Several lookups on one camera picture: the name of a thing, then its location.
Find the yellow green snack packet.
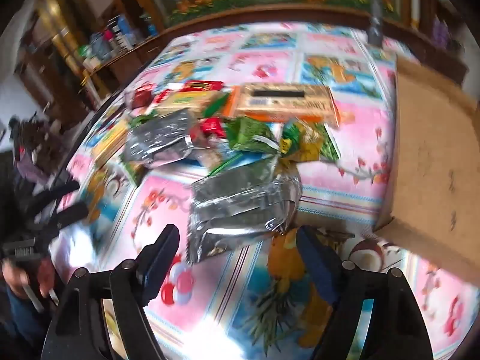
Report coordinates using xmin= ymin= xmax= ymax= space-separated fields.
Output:
xmin=280 ymin=119 xmax=340 ymax=164

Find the dark red foil candy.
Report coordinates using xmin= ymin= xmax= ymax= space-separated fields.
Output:
xmin=128 ymin=83 xmax=156 ymax=110

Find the orange-edged cracker pack with barcode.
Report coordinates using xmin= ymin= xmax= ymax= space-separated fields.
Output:
xmin=223 ymin=83 xmax=340 ymax=128

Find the grey flashlight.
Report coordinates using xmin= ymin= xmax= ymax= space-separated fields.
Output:
xmin=367 ymin=0 xmax=383 ymax=49

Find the colourful fruit print tablecloth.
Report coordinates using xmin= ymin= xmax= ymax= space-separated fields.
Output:
xmin=50 ymin=22 xmax=479 ymax=359

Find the green pea snack packet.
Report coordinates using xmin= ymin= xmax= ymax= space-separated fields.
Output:
xmin=225 ymin=116 xmax=279 ymax=154

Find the red snack bag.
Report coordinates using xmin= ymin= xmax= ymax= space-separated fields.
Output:
xmin=199 ymin=117 xmax=226 ymax=139

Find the green Weidan cracker pack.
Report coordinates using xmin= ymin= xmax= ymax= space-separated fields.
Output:
xmin=152 ymin=91 xmax=228 ymax=116

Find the yellow cracker pack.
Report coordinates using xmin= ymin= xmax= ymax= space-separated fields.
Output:
xmin=92 ymin=119 xmax=128 ymax=168

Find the large silver foil snack bag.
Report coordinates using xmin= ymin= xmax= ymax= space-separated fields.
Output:
xmin=185 ymin=156 xmax=302 ymax=264

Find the blue sleeve forearm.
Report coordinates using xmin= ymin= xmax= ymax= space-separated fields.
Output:
xmin=7 ymin=289 xmax=51 ymax=346

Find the cardboard box tray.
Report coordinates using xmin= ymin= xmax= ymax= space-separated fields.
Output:
xmin=375 ymin=58 xmax=479 ymax=285

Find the wooden sideboard cabinet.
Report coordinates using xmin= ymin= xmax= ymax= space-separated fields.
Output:
xmin=90 ymin=3 xmax=468 ymax=94

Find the red rectangular snack packet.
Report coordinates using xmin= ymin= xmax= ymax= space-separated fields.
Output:
xmin=181 ymin=80 xmax=224 ymax=92

